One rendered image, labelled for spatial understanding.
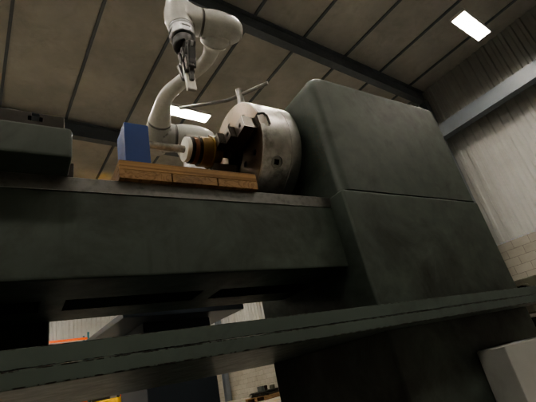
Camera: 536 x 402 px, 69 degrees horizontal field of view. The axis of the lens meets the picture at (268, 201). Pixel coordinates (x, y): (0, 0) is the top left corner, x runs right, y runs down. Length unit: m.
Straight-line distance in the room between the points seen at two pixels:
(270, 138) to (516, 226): 10.69
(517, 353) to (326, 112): 0.75
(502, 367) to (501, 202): 10.72
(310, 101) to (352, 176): 0.26
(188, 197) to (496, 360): 0.78
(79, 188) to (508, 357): 0.96
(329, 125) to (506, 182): 10.73
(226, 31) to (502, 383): 1.36
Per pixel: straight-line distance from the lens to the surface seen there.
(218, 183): 0.84
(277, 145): 1.04
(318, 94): 1.15
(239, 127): 1.06
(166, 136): 1.81
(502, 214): 11.67
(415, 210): 1.15
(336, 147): 1.06
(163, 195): 0.79
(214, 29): 1.56
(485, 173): 12.00
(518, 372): 1.09
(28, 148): 0.72
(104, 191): 0.76
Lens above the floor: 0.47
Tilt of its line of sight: 24 degrees up
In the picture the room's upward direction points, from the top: 13 degrees counter-clockwise
